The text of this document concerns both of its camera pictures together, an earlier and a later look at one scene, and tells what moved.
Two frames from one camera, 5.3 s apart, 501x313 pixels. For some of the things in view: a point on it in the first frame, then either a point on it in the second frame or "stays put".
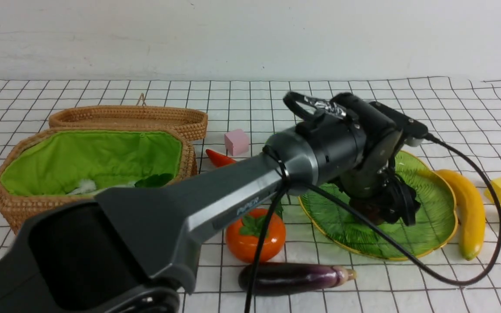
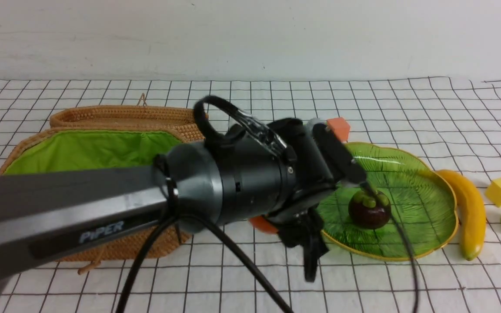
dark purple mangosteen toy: (369, 209) stays put
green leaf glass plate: (338, 219) stays put
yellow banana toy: (471, 210) stays put
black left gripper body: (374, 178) to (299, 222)
